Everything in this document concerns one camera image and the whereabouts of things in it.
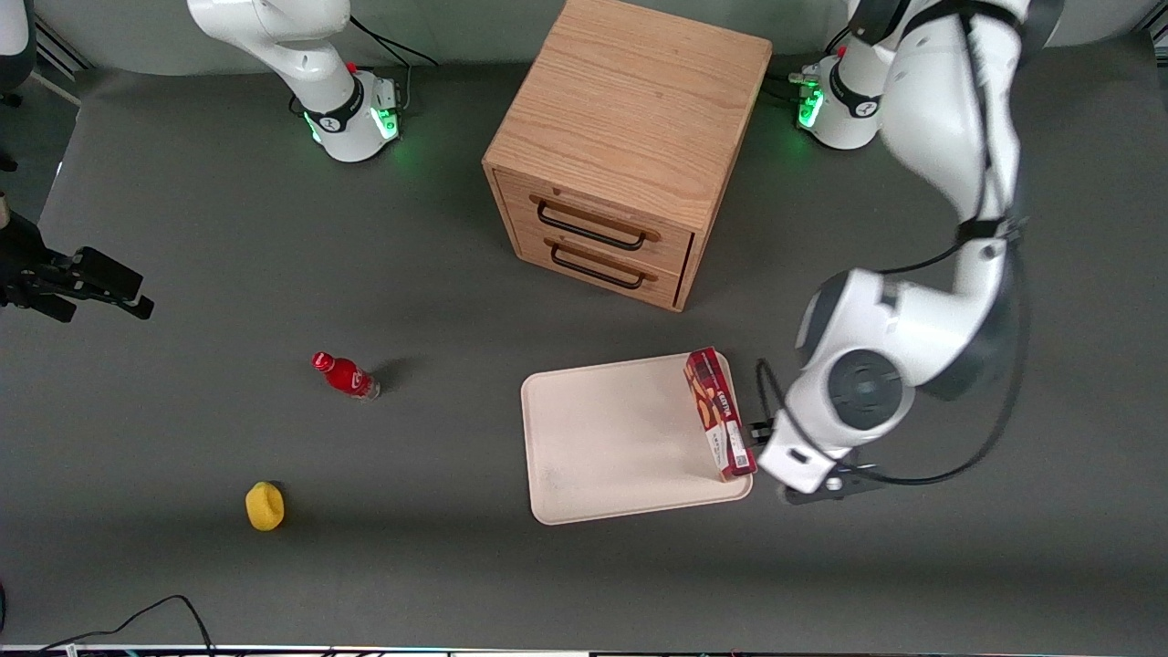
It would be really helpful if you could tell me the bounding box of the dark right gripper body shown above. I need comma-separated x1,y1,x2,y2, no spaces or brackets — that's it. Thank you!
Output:
0,212,72,295

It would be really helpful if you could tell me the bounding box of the red tartan cookie box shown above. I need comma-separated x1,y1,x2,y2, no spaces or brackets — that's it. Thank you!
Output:
684,347,758,482

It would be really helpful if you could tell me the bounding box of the cream rectangular tray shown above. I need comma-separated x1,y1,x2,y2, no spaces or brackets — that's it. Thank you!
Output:
520,351,755,527

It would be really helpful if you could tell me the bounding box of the wooden drawer with narrow front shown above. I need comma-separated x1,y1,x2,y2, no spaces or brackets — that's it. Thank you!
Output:
516,226,687,311

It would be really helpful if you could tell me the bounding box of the red plastic bottle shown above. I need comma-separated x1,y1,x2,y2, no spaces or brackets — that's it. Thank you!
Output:
311,351,381,402

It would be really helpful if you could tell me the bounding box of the wooden drawer with wide front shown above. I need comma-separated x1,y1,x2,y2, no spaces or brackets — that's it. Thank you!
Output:
495,168,696,276

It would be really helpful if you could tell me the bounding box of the yellow lemon toy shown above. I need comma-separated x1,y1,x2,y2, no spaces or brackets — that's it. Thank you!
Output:
245,481,286,532

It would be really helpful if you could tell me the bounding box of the wooden two-drawer cabinet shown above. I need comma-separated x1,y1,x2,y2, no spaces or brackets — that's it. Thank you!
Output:
482,0,774,313

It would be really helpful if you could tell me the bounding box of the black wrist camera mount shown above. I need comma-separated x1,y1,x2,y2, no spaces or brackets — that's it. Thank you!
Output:
785,464,888,506

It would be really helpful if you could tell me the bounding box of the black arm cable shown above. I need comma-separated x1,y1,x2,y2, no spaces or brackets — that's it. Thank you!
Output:
756,0,1032,486

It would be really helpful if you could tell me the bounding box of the short black drawer handle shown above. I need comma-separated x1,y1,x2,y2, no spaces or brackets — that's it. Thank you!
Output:
549,242,645,291

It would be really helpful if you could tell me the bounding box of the long black drawer handle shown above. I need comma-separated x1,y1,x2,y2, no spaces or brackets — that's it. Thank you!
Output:
537,199,647,252

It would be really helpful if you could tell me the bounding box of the black table-edge cable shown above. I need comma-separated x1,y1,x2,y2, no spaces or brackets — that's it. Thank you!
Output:
0,595,216,657

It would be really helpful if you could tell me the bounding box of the black base cable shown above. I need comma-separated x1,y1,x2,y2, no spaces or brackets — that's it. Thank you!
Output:
349,14,439,68

